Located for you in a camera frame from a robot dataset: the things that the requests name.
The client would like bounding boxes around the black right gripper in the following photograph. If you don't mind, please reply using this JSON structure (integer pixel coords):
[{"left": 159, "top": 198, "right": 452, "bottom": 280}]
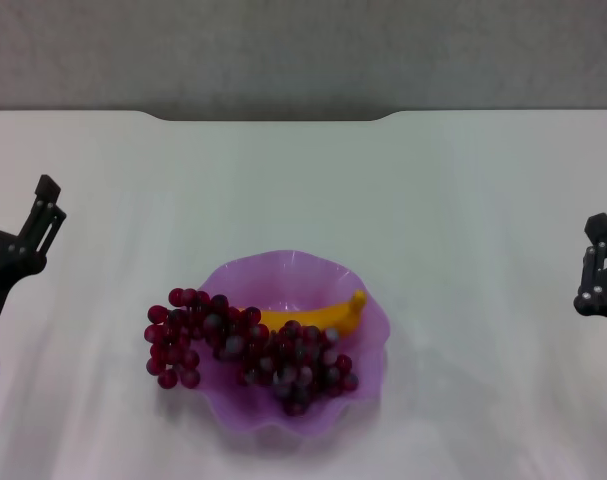
[{"left": 573, "top": 211, "right": 607, "bottom": 332}]

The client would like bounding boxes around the yellow banana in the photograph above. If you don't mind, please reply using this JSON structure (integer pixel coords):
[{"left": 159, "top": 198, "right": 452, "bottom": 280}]
[{"left": 237, "top": 289, "right": 368, "bottom": 339}]

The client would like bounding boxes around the dark red grape bunch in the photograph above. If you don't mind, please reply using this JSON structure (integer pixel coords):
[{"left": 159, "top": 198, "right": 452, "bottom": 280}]
[{"left": 143, "top": 287, "right": 359, "bottom": 417}]

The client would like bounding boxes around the purple wavy plastic bowl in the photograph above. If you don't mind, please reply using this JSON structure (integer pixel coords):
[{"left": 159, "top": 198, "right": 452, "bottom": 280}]
[{"left": 197, "top": 249, "right": 392, "bottom": 441}]

